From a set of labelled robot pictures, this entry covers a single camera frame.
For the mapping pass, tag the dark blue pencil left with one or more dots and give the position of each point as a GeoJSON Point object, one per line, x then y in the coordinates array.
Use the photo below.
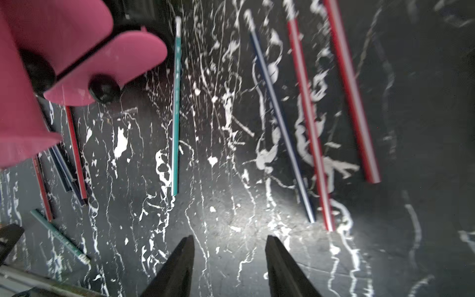
{"type": "Point", "coordinates": [65, 174]}

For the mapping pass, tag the dark blue pencil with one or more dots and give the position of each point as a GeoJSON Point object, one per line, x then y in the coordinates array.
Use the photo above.
{"type": "Point", "coordinates": [65, 174]}
{"type": "Point", "coordinates": [280, 116]}

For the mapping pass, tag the red pencil far left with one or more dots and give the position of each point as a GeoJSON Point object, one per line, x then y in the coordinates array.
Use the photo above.
{"type": "Point", "coordinates": [43, 191]}

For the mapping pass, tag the pink top drawer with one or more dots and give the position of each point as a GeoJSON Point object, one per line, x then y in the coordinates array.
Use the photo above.
{"type": "Point", "coordinates": [39, 41]}

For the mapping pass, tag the red pencil near drawer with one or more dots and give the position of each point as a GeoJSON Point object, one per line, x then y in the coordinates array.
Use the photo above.
{"type": "Point", "coordinates": [78, 164]}

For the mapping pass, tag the green pencil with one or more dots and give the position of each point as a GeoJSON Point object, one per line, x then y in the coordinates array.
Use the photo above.
{"type": "Point", "coordinates": [176, 106]}
{"type": "Point", "coordinates": [59, 236]}

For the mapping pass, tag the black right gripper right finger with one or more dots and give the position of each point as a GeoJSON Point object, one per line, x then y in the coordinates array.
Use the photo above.
{"type": "Point", "coordinates": [285, 277]}

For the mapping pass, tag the pink drawer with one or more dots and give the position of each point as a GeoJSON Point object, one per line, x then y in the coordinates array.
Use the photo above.
{"type": "Point", "coordinates": [127, 56]}
{"type": "Point", "coordinates": [39, 41]}

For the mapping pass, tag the dark blue pencil right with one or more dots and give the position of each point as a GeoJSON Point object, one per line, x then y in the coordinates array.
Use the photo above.
{"type": "Point", "coordinates": [280, 116]}

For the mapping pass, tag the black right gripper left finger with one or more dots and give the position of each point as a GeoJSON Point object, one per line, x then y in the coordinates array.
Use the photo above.
{"type": "Point", "coordinates": [175, 277]}

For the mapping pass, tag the red pencil right group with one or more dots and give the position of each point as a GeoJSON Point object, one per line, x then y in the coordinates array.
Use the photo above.
{"type": "Point", "coordinates": [309, 114]}

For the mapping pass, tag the pink middle drawer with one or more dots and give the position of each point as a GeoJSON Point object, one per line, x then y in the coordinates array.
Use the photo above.
{"type": "Point", "coordinates": [127, 56]}

